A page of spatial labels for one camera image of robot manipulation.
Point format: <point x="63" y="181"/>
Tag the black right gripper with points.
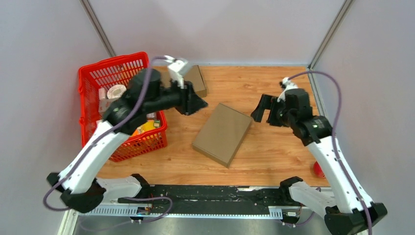
<point x="267" y="102"/>

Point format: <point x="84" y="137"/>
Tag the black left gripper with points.
<point x="191" y="102"/>

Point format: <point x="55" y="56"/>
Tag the brown cardboard box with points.
<point x="194" y="75"/>

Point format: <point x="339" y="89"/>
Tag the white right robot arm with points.
<point x="315" y="133"/>

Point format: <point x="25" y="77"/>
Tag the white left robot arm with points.
<point x="78" y="184"/>

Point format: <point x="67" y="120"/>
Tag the orange snack box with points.
<point x="148" y="126"/>

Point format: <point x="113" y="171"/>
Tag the red apple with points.
<point x="318" y="170"/>

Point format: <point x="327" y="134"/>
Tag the pink white tape roll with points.
<point x="116" y="91"/>

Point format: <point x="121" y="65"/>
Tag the red plastic basket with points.
<point x="105" y="74"/>

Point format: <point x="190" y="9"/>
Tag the pink white carton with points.
<point x="104" y="105"/>

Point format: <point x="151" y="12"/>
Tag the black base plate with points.
<point x="221" y="200"/>

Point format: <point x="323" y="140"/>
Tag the aluminium front rail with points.
<point x="294" y="189"/>

